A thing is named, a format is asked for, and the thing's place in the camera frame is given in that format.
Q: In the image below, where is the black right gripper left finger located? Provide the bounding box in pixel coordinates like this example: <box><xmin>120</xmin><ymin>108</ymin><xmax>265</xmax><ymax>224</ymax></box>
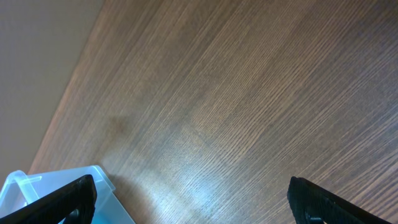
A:
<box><xmin>1</xmin><ymin>174</ymin><xmax>97</xmax><ymax>224</ymax></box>

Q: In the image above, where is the clear plastic storage container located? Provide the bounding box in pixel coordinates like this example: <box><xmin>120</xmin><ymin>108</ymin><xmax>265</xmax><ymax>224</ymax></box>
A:
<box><xmin>1</xmin><ymin>165</ymin><xmax>134</xmax><ymax>224</ymax></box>

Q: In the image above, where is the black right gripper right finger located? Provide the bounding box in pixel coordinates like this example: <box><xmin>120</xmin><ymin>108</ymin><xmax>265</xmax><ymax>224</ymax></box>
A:
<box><xmin>287</xmin><ymin>177</ymin><xmax>390</xmax><ymax>224</ymax></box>

